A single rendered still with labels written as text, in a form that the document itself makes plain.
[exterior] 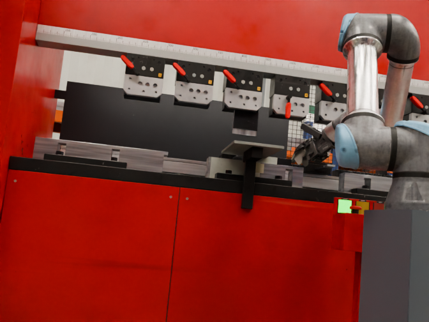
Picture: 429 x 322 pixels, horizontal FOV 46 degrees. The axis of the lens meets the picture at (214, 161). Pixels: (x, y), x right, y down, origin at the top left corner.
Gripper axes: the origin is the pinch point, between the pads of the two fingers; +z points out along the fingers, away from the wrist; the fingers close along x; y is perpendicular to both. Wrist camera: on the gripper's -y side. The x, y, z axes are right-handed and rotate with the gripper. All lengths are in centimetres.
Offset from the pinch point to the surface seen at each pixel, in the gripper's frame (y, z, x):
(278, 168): 3.8, 3.7, -7.2
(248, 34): -46, -16, -22
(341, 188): 13.9, -3.8, 18.6
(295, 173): 6.5, 1.1, -0.9
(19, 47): -37, 16, -104
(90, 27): -56, 13, -76
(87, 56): -352, 286, 81
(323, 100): -17.7, -19.3, 7.0
